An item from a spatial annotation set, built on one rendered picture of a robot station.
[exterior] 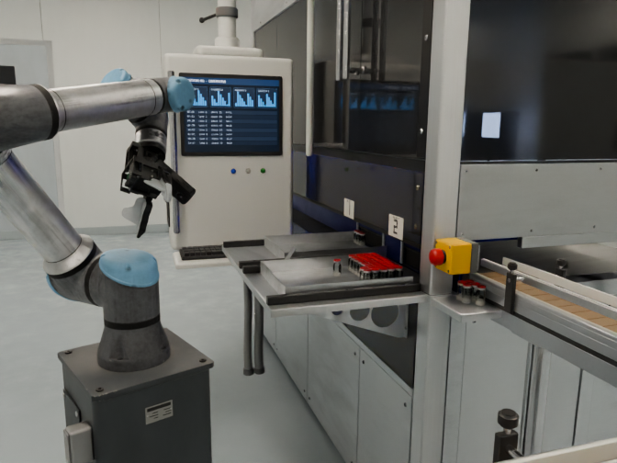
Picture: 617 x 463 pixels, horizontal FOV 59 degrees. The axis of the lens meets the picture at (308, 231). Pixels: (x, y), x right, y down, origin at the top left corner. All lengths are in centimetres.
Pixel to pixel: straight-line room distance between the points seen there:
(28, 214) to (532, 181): 116
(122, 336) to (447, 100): 88
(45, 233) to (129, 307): 22
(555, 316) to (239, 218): 137
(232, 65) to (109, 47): 462
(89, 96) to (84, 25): 570
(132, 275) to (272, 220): 116
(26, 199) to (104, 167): 556
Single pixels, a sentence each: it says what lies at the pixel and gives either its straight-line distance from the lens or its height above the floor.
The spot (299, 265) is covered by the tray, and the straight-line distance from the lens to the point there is 156.
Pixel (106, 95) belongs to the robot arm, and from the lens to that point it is 111.
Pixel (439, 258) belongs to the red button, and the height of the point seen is 100.
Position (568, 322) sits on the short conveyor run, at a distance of 118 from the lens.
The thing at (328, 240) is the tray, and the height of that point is 89.
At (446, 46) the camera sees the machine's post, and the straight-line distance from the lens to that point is 133.
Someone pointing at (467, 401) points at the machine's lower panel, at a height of 57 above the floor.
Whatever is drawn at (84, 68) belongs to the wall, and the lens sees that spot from 673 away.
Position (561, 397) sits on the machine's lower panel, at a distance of 176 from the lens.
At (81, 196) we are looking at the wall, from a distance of 676.
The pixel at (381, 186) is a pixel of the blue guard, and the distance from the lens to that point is 158.
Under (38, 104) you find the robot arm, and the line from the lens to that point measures 101.
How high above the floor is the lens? 129
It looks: 11 degrees down
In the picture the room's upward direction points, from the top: 1 degrees clockwise
